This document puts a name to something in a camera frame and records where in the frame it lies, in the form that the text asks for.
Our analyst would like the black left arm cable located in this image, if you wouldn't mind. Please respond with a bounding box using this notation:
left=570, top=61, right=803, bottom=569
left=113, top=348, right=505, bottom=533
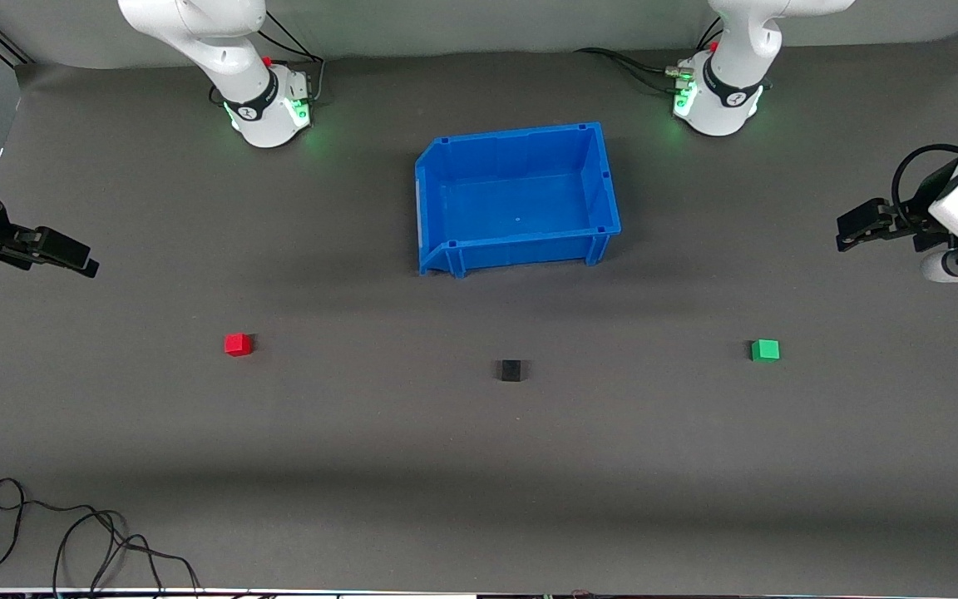
left=893, top=143, right=958, bottom=234

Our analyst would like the dark metal frame rail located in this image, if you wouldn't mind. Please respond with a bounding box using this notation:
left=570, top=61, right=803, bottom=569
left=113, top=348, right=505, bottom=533
left=0, top=27, right=35, bottom=67

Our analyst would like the dark grey table mat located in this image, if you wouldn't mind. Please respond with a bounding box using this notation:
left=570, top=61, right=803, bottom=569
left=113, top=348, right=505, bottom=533
left=0, top=32, right=958, bottom=593

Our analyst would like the thin black loose cable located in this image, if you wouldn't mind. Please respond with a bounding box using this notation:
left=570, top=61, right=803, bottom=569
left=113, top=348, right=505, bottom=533
left=0, top=477, right=202, bottom=597

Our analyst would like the black base cable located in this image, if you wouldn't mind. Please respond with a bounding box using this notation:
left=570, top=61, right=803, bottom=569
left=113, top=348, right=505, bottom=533
left=612, top=53, right=688, bottom=94
left=261, top=10, right=327, bottom=106
left=573, top=47, right=688, bottom=77

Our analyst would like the blue plastic storage bin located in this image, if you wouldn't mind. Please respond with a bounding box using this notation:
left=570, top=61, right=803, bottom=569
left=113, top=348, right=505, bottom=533
left=414, top=121, right=623, bottom=279

